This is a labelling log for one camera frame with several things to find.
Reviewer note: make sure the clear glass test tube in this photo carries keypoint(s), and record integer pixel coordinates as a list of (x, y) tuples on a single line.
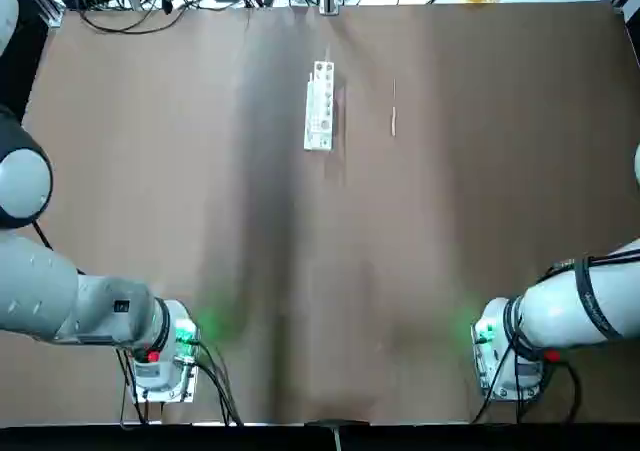
[(328, 58)]

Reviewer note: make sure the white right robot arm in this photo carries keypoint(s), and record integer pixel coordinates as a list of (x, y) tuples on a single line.
[(550, 311)]

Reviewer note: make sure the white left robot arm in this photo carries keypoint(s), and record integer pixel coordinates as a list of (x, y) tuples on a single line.
[(35, 281)]

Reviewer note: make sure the white test tube rack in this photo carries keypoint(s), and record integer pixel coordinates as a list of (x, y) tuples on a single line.
[(320, 136)]

